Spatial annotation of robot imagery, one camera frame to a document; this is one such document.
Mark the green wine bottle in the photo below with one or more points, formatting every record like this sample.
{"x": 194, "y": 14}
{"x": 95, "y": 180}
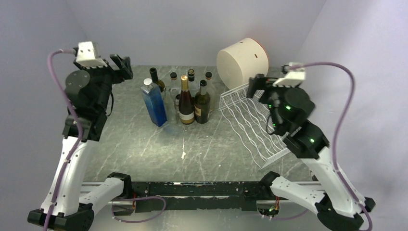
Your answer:
{"x": 156, "y": 80}

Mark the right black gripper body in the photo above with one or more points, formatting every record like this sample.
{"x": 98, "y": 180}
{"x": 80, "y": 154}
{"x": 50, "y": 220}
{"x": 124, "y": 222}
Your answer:
{"x": 272, "y": 95}

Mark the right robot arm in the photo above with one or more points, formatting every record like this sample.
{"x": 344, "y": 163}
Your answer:
{"x": 339, "y": 207}

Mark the white wire wine rack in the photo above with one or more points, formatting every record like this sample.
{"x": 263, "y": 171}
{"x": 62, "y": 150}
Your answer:
{"x": 248, "y": 118}

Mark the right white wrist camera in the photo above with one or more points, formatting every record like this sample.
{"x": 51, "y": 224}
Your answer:
{"x": 292, "y": 75}

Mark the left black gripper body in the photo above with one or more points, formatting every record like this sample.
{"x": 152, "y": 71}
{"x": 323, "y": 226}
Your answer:
{"x": 103, "y": 75}

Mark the red wine bottle gold cap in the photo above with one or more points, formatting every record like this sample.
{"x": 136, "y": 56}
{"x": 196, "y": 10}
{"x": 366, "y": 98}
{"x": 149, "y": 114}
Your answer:
{"x": 186, "y": 105}

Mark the blue plastic tray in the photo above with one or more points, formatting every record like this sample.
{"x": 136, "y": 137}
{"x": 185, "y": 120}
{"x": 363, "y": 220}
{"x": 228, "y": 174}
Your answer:
{"x": 154, "y": 102}

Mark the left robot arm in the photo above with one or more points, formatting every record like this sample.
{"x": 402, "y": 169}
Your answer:
{"x": 89, "y": 98}

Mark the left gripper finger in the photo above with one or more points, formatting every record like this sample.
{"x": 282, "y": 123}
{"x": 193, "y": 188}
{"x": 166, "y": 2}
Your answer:
{"x": 123, "y": 64}
{"x": 122, "y": 74}

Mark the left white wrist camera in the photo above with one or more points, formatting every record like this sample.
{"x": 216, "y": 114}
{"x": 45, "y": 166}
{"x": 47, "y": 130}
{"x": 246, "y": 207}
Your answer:
{"x": 88, "y": 55}

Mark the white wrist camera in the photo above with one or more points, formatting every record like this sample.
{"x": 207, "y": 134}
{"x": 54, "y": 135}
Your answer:
{"x": 292, "y": 75}
{"x": 88, "y": 55}

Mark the dark bottle black cap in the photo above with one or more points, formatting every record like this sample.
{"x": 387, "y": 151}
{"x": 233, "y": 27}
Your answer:
{"x": 193, "y": 83}

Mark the clear flask bottle black cap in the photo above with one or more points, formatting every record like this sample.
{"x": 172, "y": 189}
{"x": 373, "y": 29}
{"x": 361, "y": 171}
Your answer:
{"x": 211, "y": 90}

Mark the cream cylindrical container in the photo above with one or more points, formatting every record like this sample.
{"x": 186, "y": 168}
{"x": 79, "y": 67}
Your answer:
{"x": 241, "y": 61}

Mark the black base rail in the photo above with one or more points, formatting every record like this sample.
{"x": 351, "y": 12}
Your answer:
{"x": 210, "y": 195}

